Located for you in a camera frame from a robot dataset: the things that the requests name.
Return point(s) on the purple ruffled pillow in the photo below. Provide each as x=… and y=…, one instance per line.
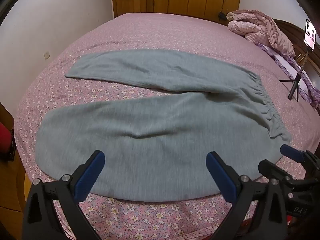
x=282, y=60

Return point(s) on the grey pants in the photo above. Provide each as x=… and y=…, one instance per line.
x=150, y=155

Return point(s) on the pink quilted comforter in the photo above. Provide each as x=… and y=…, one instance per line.
x=257, y=27

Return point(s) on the bed with pink floral sheet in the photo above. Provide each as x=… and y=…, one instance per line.
x=150, y=30

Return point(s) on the smartphone on tripod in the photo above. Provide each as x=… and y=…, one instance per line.
x=287, y=30

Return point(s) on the small plush toy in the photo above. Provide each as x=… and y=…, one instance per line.
x=230, y=16

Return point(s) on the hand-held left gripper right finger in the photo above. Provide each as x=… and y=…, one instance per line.
x=220, y=177

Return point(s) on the white wall socket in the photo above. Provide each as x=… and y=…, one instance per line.
x=46, y=55

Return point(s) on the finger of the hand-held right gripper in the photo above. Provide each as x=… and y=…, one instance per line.
x=290, y=152
x=271, y=170

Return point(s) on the red cylindrical object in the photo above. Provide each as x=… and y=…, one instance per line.
x=5, y=137

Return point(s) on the black tripod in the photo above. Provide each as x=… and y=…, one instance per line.
x=293, y=87

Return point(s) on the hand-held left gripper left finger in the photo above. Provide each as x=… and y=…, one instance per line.
x=91, y=177

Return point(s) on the small black object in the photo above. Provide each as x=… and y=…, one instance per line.
x=221, y=15

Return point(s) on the wooden bedside shelf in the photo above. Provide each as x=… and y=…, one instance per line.
x=15, y=180

